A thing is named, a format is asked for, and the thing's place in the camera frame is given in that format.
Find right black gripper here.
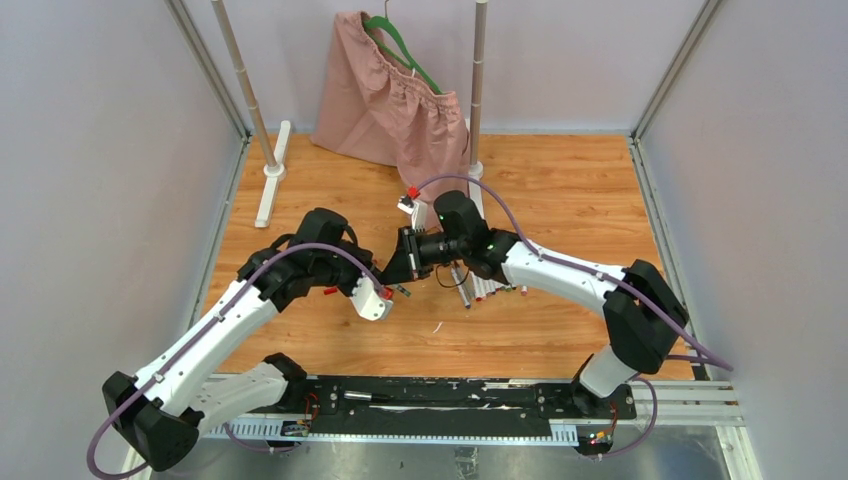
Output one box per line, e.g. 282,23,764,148
380,225,469,286

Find right rack pole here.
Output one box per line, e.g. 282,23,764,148
469,0,488,175

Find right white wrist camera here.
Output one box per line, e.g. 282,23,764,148
397,186,429,230

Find white rack foot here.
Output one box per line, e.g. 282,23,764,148
254,120,292,228
468,161,485,219

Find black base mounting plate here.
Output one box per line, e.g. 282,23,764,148
261,375,637,439

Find left white rack foot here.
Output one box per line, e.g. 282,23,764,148
254,120,292,228

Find white marker red cap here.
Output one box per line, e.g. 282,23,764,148
470,274,486,302

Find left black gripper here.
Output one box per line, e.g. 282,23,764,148
312,238,381,300

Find rack pole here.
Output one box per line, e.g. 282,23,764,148
210,0,281,176
469,0,488,175

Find grey pen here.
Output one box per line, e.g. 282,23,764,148
450,266,471,309

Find aluminium frame rail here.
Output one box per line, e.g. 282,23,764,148
142,372,747,446

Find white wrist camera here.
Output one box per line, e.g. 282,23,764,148
397,186,429,230
350,276,393,321

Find pink cloth shorts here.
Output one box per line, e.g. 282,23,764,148
311,11,470,203

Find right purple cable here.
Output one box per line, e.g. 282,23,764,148
415,174,735,373

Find left rack pole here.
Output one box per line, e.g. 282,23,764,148
210,0,281,176

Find green clothes hanger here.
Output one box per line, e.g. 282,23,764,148
363,16,443,95

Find right white rack foot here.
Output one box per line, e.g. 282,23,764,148
468,161,485,219

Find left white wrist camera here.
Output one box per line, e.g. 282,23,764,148
350,276,393,321

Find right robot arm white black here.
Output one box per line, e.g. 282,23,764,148
381,190,689,418

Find grey pen apart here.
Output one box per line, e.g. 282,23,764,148
394,284,412,297

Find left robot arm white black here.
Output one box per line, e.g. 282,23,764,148
102,208,392,472

